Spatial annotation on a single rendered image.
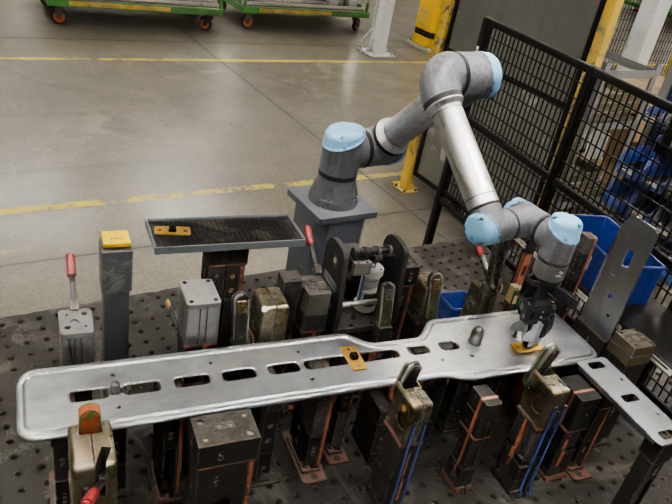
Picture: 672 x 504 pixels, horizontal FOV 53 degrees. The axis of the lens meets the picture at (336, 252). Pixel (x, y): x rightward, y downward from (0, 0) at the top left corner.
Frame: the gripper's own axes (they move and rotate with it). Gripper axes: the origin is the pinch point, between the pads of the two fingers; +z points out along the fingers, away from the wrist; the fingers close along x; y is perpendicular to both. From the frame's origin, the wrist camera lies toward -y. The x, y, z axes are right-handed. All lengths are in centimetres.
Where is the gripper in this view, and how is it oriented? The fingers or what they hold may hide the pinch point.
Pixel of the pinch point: (529, 340)
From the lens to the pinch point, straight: 178.4
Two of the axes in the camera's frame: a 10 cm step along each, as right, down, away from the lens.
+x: 3.8, 5.2, -7.7
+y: -9.1, 0.7, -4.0
